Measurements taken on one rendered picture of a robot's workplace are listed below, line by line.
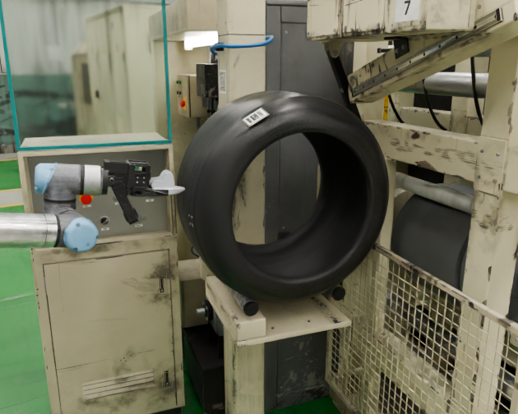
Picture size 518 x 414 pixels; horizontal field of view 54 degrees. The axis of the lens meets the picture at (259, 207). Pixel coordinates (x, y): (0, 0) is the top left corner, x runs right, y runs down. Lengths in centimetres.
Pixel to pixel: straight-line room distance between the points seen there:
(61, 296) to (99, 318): 17
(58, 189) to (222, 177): 39
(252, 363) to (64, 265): 81
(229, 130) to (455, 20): 58
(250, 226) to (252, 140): 56
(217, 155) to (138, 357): 122
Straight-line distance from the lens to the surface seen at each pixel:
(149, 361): 229
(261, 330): 149
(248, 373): 202
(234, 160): 125
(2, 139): 1033
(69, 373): 227
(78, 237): 118
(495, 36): 130
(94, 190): 130
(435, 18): 124
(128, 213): 134
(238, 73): 166
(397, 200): 226
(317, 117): 133
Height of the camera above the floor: 156
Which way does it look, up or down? 16 degrees down
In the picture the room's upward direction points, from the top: straight up
